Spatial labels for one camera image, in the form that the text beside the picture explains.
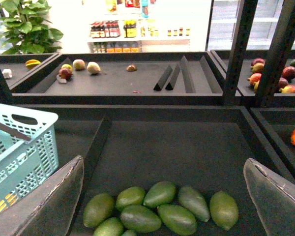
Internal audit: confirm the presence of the light teal plastic basket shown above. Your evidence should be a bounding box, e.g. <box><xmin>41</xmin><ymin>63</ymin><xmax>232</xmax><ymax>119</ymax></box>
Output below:
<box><xmin>0</xmin><ymin>104</ymin><xmax>59</xmax><ymax>200</ymax></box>

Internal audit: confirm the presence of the black upper display tray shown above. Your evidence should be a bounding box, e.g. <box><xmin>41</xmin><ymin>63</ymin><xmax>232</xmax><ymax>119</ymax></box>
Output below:
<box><xmin>11</xmin><ymin>52</ymin><xmax>226</xmax><ymax>106</ymax></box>

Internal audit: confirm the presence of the black avocado tray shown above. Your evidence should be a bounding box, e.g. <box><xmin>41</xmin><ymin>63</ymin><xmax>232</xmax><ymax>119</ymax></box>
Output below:
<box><xmin>53</xmin><ymin>106</ymin><xmax>292</xmax><ymax>236</ymax></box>

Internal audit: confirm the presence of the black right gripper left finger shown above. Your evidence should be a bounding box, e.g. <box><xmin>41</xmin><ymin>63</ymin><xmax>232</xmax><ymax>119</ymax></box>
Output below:
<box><xmin>0</xmin><ymin>156</ymin><xmax>84</xmax><ymax>236</ymax></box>

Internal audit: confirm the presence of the green avocado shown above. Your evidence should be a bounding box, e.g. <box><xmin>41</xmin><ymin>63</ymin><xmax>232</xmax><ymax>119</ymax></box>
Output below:
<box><xmin>178</xmin><ymin>186</ymin><xmax>210</xmax><ymax>222</ymax></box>
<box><xmin>120</xmin><ymin>205</ymin><xmax>162</xmax><ymax>233</ymax></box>
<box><xmin>121</xmin><ymin>230</ymin><xmax>137</xmax><ymax>236</ymax></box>
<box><xmin>209</xmin><ymin>191</ymin><xmax>239</xmax><ymax>231</ymax></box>
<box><xmin>157</xmin><ymin>204</ymin><xmax>197</xmax><ymax>236</ymax></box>
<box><xmin>83</xmin><ymin>192</ymin><xmax>115</xmax><ymax>228</ymax></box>
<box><xmin>116</xmin><ymin>186</ymin><xmax>146</xmax><ymax>211</ymax></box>
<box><xmin>143</xmin><ymin>181</ymin><xmax>176</xmax><ymax>208</ymax></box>
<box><xmin>93</xmin><ymin>217</ymin><xmax>124</xmax><ymax>236</ymax></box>

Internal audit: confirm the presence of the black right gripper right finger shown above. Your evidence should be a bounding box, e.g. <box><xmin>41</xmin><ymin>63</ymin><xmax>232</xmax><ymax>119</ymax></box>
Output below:
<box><xmin>243</xmin><ymin>158</ymin><xmax>295</xmax><ymax>236</ymax></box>

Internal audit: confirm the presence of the green potted plant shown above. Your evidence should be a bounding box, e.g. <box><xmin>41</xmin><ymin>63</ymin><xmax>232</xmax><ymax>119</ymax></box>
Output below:
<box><xmin>0</xmin><ymin>0</ymin><xmax>63</xmax><ymax>55</ymax></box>

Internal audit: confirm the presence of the yellow mango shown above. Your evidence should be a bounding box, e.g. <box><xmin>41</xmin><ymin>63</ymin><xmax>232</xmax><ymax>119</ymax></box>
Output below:
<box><xmin>0</xmin><ymin>192</ymin><xmax>19</xmax><ymax>213</ymax></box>

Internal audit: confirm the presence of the lit bottle shelf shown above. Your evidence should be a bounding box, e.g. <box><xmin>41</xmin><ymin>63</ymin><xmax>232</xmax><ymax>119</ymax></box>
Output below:
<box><xmin>87</xmin><ymin>0</ymin><xmax>212</xmax><ymax>54</ymax></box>

